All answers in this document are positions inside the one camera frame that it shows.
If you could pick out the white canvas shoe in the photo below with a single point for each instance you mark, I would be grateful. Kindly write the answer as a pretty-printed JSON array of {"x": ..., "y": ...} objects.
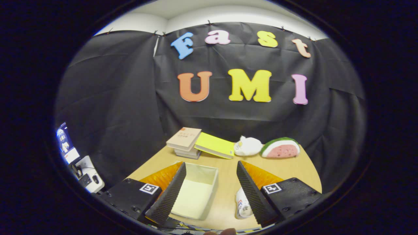
[{"x": 241, "y": 202}]

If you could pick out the black computer mouse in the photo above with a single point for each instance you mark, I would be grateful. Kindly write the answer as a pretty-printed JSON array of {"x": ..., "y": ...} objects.
[{"x": 95, "y": 179}]

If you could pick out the cream fabric storage box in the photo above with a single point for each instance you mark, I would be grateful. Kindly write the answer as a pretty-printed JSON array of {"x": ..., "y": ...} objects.
[{"x": 199, "y": 192}]

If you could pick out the pale grey book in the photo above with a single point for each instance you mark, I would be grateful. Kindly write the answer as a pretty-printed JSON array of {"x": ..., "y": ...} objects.
[
  {"x": 187, "y": 152},
  {"x": 188, "y": 156}
]

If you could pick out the white plush toy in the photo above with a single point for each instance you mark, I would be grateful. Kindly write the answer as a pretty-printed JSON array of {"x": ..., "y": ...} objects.
[{"x": 249, "y": 146}]

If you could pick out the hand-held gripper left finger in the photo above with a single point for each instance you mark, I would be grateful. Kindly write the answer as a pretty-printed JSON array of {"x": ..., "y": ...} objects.
[{"x": 168, "y": 195}]

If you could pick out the lit computer screen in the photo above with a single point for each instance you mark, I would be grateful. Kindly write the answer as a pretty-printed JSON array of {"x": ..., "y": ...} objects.
[{"x": 65, "y": 143}]

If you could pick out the black backdrop cloth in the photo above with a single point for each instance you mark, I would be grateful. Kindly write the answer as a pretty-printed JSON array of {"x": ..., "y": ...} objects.
[{"x": 114, "y": 114}]

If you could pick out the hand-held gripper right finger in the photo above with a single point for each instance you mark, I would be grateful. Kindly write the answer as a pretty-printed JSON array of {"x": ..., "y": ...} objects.
[{"x": 253, "y": 195}]

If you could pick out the white side table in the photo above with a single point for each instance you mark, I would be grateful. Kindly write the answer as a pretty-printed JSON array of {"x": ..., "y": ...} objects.
[{"x": 87, "y": 162}]

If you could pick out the watermelon slice plush toy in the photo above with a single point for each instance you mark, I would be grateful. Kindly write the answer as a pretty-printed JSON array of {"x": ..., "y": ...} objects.
[{"x": 281, "y": 149}]

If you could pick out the beige book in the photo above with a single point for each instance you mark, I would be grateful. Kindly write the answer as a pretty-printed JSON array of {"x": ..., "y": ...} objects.
[{"x": 184, "y": 138}]

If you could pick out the yellow book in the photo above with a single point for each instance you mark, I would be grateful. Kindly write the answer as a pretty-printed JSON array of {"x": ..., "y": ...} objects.
[{"x": 215, "y": 145}]

